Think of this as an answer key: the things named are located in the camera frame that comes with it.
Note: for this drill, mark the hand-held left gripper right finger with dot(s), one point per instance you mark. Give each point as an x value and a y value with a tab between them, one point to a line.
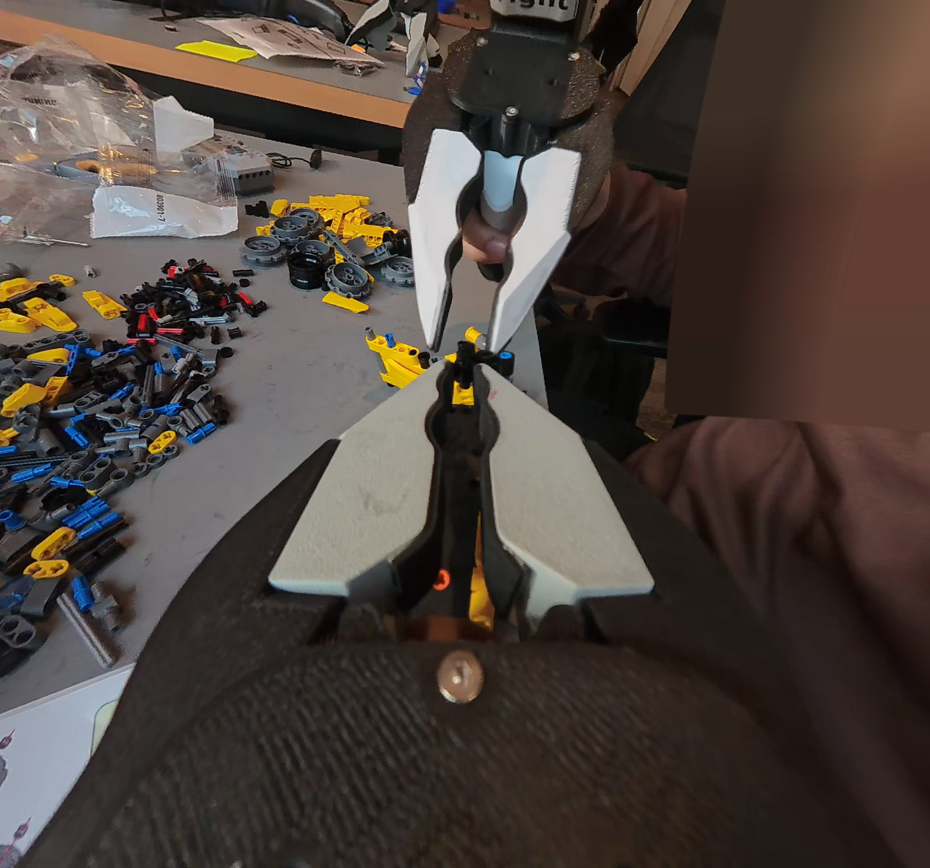
567	512

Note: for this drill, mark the yellow curved panel assembly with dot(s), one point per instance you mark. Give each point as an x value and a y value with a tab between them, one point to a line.
399	363

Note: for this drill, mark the person's brown sweater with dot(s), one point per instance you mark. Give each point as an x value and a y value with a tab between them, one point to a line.
799	592

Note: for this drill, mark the yellow black brick vehicle model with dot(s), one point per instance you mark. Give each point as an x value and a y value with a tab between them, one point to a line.
458	490

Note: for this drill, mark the white printed paper sheet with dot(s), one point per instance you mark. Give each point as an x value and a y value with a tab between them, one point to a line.
290	40

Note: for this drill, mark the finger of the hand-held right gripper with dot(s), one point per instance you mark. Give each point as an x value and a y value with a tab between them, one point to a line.
436	214
545	228

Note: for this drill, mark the grey desk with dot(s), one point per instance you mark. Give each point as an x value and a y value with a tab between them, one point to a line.
290	410

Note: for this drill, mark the open instruction booklet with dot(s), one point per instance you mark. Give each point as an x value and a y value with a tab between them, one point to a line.
51	752

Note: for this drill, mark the black connector with blue pin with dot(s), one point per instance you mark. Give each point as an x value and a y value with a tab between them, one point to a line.
465	361

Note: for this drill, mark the person's right hand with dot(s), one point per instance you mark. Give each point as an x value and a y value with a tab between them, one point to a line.
487	243

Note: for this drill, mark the small white label bag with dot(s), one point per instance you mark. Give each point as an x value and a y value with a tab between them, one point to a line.
160	214

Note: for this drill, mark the pile of black red pins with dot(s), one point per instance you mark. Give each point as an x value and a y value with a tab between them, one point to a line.
181	301

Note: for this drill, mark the grey motor block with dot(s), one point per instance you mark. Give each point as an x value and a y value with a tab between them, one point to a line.
243	170

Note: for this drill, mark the spare hand-held gripper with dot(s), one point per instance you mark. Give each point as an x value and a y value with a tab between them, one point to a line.
414	18

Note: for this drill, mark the background wooden table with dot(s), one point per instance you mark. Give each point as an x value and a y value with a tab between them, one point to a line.
109	32

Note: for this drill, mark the pile of blue grey brick parts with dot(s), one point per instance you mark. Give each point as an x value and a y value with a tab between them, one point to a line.
94	446

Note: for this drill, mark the crumpled clear plastic bag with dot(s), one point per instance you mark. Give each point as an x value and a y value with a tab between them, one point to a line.
72	112
36	218

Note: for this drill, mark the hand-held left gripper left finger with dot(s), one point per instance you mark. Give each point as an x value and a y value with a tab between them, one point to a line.
356	512

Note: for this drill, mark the yellow paper sheet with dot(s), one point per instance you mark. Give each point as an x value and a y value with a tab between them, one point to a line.
218	51

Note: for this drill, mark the cluster of yellow curved panels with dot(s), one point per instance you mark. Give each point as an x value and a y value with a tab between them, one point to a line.
43	308

